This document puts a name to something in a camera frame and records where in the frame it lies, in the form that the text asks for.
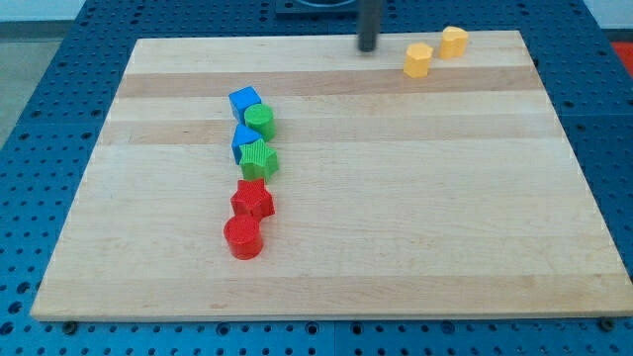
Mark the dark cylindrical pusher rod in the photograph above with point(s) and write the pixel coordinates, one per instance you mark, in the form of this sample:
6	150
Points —
369	19

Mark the yellow heart block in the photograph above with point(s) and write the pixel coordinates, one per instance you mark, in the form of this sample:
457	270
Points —
453	43

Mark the yellow hexagon block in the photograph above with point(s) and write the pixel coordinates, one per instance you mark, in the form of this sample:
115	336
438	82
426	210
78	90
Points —
417	61

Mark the green cylinder block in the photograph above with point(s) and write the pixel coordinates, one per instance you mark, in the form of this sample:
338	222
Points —
260	117

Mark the blue cube block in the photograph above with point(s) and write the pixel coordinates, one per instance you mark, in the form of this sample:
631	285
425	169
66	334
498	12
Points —
241	99

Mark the blue triangle block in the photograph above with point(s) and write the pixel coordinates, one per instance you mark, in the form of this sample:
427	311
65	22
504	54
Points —
242	135

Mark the green star block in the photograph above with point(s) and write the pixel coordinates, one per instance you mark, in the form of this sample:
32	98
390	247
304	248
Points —
258	161

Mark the wooden board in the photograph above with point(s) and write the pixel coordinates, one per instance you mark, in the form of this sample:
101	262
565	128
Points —
456	195

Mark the red star block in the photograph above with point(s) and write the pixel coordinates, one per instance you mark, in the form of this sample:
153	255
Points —
252	199

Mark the red cylinder block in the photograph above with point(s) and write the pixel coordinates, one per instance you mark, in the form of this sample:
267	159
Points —
243	236

